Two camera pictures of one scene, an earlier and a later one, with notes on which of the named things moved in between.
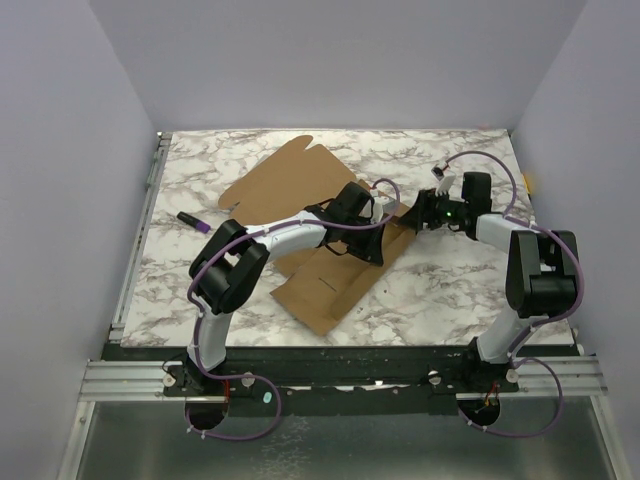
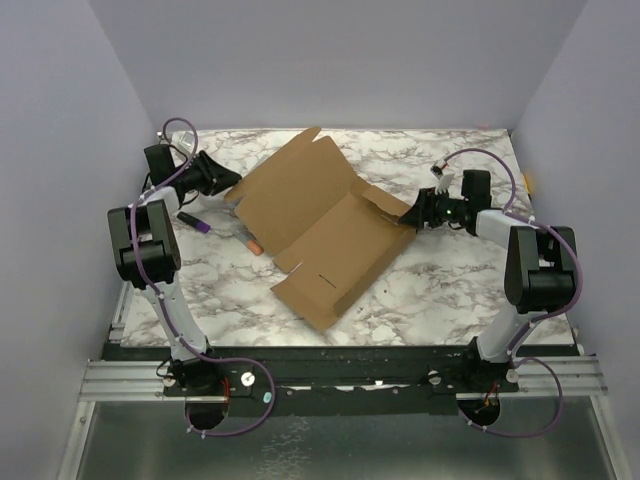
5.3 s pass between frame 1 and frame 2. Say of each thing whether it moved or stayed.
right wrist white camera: stayed
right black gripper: stayed
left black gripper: moved
